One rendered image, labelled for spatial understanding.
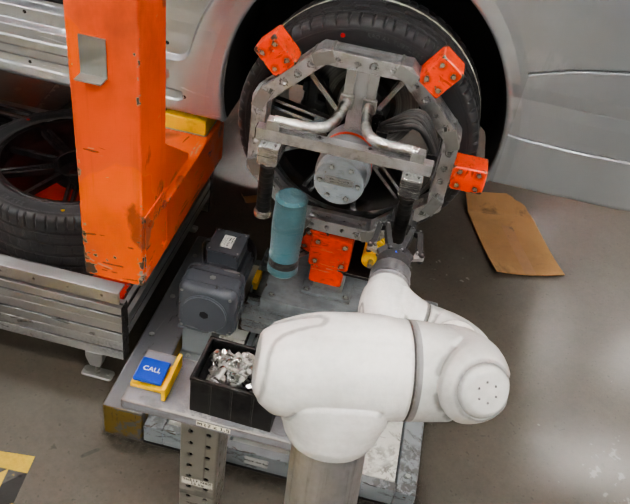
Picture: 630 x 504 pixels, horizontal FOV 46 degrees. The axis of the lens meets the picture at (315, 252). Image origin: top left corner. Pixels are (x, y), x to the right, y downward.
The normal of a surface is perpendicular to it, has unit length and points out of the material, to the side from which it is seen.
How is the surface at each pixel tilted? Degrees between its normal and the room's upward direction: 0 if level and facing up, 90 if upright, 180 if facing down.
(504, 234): 2
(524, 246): 2
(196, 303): 90
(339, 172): 90
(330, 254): 90
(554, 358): 0
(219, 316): 90
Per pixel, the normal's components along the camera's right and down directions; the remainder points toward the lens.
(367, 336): 0.12, -0.63
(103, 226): -0.21, 0.60
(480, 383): 0.26, 0.10
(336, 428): 0.00, 0.48
